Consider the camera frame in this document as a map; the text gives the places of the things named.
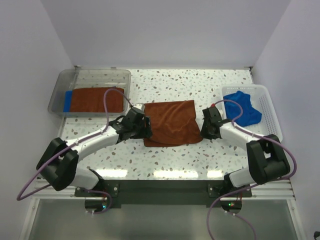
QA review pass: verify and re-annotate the brown towel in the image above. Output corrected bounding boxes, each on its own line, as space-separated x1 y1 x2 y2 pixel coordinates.
143 100 203 147
69 87 125 113

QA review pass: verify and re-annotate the blue towel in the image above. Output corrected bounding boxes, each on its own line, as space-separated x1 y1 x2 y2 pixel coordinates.
63 90 73 113
223 90 262 127

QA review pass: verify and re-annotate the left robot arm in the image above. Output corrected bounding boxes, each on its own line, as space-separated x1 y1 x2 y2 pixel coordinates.
36 107 152 197

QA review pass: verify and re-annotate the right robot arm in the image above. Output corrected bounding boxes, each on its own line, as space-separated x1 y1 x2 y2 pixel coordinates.
200 106 291 197

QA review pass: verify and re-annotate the white plastic laundry basket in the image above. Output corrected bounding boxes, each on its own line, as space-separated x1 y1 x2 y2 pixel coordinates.
220 84 283 141

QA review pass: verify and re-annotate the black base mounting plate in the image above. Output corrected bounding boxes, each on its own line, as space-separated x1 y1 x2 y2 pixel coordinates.
74 179 240 210

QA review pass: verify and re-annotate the clear plastic storage bin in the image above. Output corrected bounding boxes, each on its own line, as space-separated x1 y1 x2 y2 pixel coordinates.
47 66 132 118

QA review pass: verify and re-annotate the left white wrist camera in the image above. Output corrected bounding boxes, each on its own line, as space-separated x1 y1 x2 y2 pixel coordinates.
133 103 145 112

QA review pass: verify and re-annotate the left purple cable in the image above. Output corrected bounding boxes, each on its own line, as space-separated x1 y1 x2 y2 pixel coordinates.
15 87 133 216

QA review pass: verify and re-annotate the purple cable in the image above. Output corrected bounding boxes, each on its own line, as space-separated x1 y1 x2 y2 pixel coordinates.
206 99 298 240
15 87 133 216

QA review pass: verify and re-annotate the aluminium rail frame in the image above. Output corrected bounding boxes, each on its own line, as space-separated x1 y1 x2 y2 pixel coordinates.
30 179 307 240

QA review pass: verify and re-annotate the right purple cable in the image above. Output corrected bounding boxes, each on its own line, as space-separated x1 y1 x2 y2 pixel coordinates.
206 99 298 240

